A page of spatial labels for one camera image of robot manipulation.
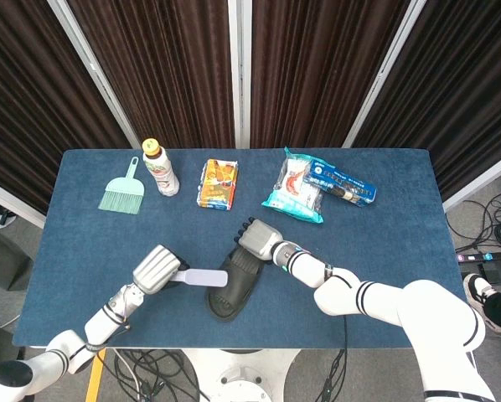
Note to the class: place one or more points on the teal white snack bag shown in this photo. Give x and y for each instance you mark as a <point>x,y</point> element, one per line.
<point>292,197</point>

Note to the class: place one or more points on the brown pleated curtain panel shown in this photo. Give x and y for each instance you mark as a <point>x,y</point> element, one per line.
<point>313,75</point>
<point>162,75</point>
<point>464,104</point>
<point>32,104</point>

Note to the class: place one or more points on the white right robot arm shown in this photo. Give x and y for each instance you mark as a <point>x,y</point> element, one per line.
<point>426,301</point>

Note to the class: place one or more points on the green mini broom brush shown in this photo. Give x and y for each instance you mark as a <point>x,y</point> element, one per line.
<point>122,199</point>

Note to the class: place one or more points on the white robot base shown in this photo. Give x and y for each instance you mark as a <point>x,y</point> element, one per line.
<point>242,377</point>

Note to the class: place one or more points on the white black sneaker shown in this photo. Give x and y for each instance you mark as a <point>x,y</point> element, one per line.
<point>474,289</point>

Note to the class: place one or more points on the black rubber slipper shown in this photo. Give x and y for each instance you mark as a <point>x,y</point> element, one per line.
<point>229,301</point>

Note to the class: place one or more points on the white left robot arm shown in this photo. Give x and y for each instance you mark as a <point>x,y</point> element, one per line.
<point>99,322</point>

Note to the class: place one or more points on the grey chair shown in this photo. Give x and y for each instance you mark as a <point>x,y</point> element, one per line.
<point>3,255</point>

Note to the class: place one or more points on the blue fabric table cover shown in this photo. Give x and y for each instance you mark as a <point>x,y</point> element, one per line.
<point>108,251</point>

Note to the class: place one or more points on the blue cookie box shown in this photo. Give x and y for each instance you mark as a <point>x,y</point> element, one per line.
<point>355,190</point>

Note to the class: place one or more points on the black power strip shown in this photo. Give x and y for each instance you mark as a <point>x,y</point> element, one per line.
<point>485,256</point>

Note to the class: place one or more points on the white partition base rail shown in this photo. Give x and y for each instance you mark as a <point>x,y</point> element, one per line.
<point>481,181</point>
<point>11,200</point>

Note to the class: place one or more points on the white partition post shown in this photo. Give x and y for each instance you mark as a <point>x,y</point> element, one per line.
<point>93,69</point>
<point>240,84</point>
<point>384,71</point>

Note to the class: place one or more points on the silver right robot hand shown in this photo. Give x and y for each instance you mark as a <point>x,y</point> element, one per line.
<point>259,240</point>

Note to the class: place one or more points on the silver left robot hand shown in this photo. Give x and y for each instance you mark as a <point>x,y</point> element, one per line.
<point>156,270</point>

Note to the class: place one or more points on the yellow orange snack pack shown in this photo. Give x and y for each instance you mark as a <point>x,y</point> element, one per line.
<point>217,184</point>

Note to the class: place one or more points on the tea bottle with yellow cap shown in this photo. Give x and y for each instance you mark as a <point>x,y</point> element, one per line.
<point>164,176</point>

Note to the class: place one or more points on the grey shoe brush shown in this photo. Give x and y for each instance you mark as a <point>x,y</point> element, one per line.
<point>208,278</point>

